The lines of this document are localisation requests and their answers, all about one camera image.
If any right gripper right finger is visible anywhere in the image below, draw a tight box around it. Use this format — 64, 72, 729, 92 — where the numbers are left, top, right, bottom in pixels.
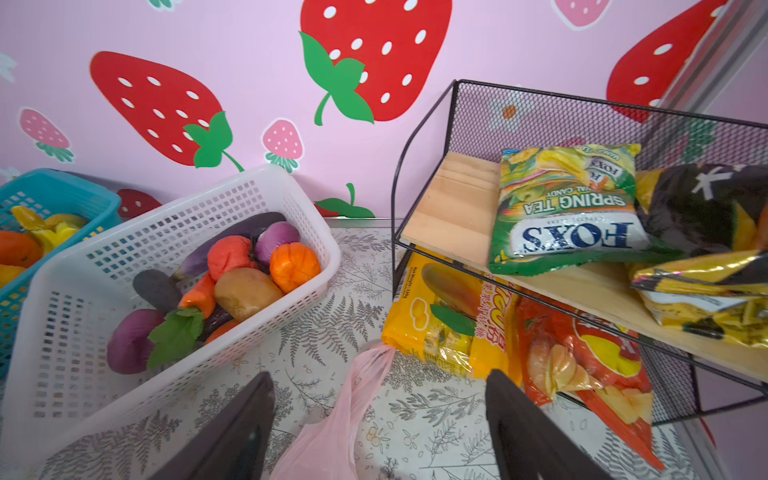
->
485, 370, 611, 480

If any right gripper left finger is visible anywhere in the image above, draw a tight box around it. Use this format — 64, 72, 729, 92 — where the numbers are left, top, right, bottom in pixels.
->
153, 372, 276, 479

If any pink plastic grocery bag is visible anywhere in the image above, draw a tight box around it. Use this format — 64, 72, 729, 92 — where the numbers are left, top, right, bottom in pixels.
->
270, 344, 396, 480

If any orange carrot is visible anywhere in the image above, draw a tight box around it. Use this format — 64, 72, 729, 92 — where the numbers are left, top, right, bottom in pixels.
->
178, 272, 216, 319

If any green Fox's candy bag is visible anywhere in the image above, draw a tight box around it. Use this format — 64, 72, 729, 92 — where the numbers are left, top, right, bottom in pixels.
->
488, 143, 679, 277

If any black yellow snack bag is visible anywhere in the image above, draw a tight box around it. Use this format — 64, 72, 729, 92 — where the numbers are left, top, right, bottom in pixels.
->
631, 164, 767, 349

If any red chips bag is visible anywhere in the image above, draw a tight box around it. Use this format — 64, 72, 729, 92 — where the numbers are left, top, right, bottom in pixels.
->
515, 298, 665, 471

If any brown potato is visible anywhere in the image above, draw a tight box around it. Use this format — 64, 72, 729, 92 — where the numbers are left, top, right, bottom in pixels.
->
214, 268, 284, 322

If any dark cucumber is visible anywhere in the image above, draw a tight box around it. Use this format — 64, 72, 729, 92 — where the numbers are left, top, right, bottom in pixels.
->
132, 269, 182, 313

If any white plastic basket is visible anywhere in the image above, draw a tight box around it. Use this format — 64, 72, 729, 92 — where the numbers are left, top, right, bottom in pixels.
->
1, 165, 340, 465

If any long purple eggplant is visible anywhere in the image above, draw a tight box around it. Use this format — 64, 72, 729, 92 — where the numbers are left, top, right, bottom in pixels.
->
171, 212, 286, 282

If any orange pumpkin toy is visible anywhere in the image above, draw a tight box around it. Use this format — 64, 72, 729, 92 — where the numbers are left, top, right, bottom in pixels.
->
269, 242, 322, 294

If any red tomato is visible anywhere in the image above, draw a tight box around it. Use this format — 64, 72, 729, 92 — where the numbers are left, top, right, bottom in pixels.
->
207, 235, 259, 282

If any small purple onion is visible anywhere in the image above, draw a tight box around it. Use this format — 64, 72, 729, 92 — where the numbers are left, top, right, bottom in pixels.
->
254, 221, 301, 268

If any yellow banana bunch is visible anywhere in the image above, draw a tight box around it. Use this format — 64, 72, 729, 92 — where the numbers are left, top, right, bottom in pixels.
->
11, 206, 88, 256

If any teal plastic basket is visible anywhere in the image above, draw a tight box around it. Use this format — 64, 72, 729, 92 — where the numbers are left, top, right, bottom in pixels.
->
1, 169, 121, 374

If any orange fruit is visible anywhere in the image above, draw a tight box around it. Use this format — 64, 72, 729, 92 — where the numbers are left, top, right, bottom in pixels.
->
0, 231, 43, 268

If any black wire mesh shelf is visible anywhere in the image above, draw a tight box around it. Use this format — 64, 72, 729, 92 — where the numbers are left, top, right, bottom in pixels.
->
392, 80, 767, 423

